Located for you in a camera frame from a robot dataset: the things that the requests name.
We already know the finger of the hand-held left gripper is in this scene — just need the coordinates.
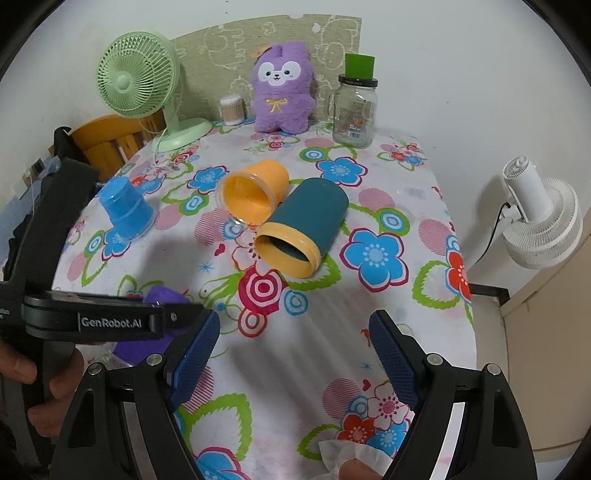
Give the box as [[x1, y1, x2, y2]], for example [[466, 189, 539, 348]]
[[22, 291, 208, 344]]

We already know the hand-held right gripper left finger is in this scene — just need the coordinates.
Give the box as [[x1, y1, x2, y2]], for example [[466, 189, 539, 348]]
[[50, 309, 221, 480]]

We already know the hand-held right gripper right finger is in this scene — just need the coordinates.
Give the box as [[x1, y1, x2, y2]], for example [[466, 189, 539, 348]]
[[368, 309, 539, 480]]

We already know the teal cup with yellow rim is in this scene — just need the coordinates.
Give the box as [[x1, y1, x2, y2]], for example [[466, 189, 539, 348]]
[[255, 178, 349, 279]]

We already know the purple cup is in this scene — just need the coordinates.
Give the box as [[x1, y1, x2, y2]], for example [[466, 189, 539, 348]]
[[112, 285, 192, 367]]

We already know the blue plastic cup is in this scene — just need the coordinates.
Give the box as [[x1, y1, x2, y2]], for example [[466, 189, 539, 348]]
[[98, 178, 155, 240]]

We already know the orange plastic cup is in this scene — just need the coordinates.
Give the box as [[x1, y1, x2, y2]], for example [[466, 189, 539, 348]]
[[217, 159, 290, 227]]

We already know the green plastic cup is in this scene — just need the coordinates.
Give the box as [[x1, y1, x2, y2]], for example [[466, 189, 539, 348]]
[[344, 53, 376, 80]]

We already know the person's left hand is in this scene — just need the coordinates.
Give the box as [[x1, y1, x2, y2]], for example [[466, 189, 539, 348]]
[[0, 342, 87, 439]]

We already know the person's right hand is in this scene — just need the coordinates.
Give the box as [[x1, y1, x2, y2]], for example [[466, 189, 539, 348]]
[[339, 458, 385, 480]]

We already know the wooden chair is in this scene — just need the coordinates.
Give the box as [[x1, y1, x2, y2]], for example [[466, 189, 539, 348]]
[[69, 111, 167, 183]]

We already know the floral tablecloth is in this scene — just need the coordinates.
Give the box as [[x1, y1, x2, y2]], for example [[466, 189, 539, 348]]
[[51, 117, 476, 480]]

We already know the white tissue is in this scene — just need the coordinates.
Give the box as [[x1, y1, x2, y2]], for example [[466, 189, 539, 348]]
[[318, 438, 393, 480]]

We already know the green desk fan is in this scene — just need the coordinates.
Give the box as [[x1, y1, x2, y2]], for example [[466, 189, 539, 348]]
[[97, 31, 214, 153]]

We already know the beige cabinet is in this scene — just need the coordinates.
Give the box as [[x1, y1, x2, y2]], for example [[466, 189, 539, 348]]
[[466, 258, 591, 462]]

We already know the cotton swab box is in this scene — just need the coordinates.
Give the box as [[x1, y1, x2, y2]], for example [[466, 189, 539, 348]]
[[219, 93, 246, 126]]

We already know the white fan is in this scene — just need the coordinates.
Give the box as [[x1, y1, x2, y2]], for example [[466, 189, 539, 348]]
[[501, 156, 583, 269]]

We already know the purple plush toy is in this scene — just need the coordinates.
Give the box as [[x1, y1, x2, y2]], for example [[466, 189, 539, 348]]
[[250, 41, 318, 134]]

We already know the glass jar with black lid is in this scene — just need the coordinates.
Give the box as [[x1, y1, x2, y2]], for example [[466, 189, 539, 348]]
[[329, 74, 378, 149]]

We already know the black fan cable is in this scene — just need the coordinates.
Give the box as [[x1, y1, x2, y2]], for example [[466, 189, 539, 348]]
[[466, 200, 513, 268]]

